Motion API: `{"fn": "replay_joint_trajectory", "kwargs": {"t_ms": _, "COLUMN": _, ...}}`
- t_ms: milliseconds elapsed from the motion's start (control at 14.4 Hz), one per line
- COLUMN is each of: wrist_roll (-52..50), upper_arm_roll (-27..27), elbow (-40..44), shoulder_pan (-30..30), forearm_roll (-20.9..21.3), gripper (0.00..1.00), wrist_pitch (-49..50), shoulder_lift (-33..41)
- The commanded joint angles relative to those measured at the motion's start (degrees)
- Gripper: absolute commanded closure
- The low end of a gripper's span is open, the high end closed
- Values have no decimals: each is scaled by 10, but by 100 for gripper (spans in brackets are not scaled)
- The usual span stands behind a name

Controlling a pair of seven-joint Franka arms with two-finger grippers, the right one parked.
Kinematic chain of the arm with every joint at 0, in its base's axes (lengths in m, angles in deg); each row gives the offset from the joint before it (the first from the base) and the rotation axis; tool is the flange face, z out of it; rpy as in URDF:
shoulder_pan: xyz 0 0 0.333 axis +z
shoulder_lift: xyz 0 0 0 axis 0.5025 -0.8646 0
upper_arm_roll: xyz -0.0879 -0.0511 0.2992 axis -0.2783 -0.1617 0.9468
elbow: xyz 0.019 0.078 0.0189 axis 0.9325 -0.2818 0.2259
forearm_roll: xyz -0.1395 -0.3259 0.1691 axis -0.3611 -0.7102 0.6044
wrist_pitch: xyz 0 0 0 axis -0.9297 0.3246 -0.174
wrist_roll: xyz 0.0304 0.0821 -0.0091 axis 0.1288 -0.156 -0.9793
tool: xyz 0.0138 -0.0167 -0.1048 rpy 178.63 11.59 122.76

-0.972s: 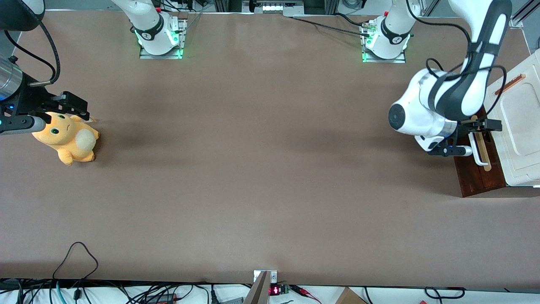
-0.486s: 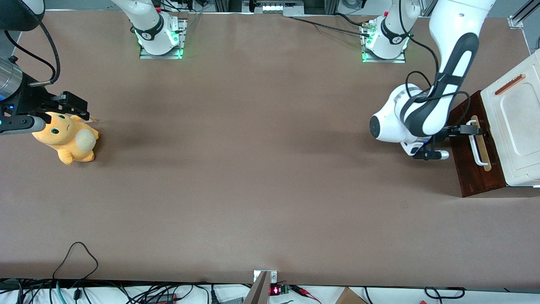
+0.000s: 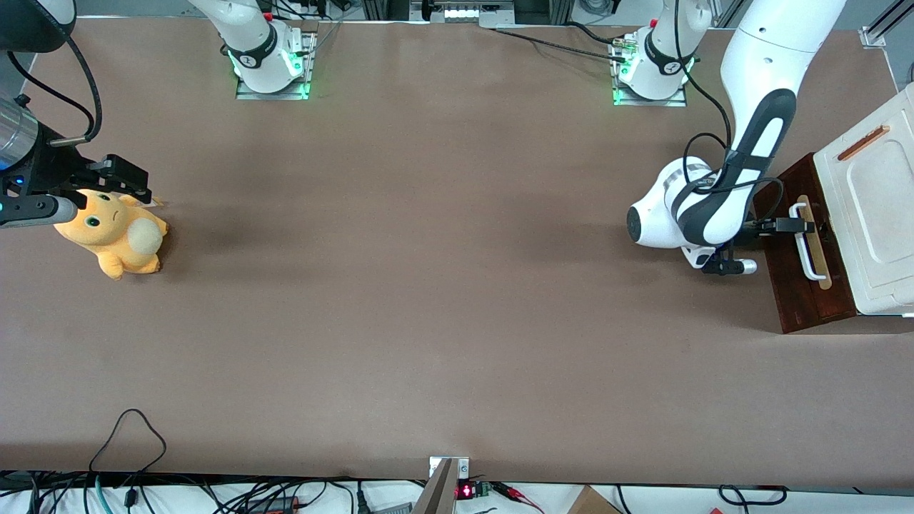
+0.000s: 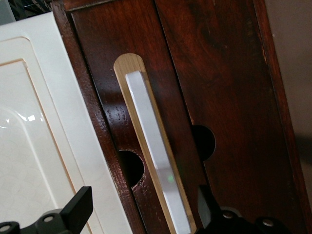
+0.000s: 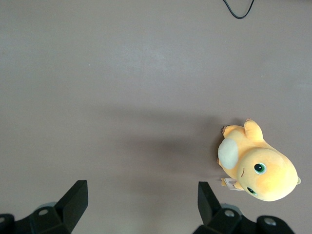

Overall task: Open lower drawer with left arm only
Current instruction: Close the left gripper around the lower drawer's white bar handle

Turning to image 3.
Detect black power adapter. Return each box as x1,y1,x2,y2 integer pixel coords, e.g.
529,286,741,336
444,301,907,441
245,495,302,514

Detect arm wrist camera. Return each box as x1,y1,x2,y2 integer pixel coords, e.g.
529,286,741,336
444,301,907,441
683,246,758,277
0,194,79,230

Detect red clip leads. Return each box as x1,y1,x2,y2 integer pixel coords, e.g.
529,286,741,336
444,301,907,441
491,482,545,513

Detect brown cardboard piece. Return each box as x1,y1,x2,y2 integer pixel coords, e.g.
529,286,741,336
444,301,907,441
567,485,623,514

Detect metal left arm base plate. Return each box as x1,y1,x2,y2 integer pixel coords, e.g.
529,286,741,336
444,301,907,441
611,34,688,109

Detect black looped cable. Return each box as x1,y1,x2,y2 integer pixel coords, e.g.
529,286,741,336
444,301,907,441
89,408,168,474

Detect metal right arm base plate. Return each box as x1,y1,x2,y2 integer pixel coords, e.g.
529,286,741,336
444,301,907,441
235,29,319,101

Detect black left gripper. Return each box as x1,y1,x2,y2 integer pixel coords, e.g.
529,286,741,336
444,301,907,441
724,218,815,251

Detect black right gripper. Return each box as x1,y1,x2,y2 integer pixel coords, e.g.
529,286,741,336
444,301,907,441
18,126,153,205

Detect black cable coil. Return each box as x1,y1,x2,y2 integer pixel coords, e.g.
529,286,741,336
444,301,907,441
717,484,788,508

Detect dark brown wooden drawer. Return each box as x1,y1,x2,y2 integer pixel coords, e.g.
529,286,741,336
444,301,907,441
752,153,842,335

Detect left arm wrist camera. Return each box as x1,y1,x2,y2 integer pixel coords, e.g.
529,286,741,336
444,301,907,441
683,246,758,277

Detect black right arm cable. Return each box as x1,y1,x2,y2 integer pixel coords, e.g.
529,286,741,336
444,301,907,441
6,34,104,148

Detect orange plush toy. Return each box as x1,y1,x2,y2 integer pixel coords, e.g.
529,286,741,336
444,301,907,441
53,188,170,281

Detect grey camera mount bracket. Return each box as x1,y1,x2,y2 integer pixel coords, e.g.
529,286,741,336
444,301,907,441
412,456,471,514

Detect orange strip on cabinet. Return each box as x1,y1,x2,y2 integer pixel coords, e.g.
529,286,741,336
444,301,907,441
837,125,891,161

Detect black cable to arm base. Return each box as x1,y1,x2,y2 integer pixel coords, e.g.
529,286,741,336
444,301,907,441
491,21,631,62

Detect light wooden handle backplate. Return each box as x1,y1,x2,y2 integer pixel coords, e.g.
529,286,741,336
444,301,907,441
795,194,834,291

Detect white drawer handle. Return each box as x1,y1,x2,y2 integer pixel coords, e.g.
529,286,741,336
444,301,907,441
788,201,830,281

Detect white and brown drawer cabinet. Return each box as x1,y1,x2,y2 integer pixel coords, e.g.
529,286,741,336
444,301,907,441
752,81,914,335

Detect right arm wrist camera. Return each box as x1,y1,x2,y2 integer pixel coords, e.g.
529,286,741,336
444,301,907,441
0,194,79,230

